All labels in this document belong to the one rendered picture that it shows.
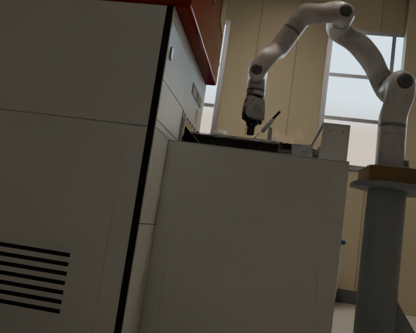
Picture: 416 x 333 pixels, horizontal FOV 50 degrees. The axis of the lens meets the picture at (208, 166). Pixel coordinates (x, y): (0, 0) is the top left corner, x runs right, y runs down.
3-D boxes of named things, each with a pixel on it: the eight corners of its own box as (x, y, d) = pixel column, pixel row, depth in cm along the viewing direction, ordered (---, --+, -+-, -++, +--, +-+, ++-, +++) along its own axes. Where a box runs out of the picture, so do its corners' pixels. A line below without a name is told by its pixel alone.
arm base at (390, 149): (409, 172, 204) (411, 132, 205) (416, 168, 186) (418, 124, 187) (364, 169, 209) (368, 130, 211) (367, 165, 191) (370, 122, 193)
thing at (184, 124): (177, 141, 176) (181, 117, 178) (194, 158, 220) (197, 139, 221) (181, 141, 176) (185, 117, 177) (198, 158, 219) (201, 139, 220)
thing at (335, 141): (319, 160, 158) (323, 121, 160) (305, 178, 212) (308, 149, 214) (346, 164, 157) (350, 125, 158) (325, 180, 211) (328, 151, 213)
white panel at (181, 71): (147, 125, 140) (167, 4, 145) (189, 163, 221) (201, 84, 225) (157, 127, 140) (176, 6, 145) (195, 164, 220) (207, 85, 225)
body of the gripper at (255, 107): (251, 90, 197) (248, 115, 196) (269, 97, 203) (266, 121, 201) (241, 93, 203) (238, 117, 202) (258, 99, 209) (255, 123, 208)
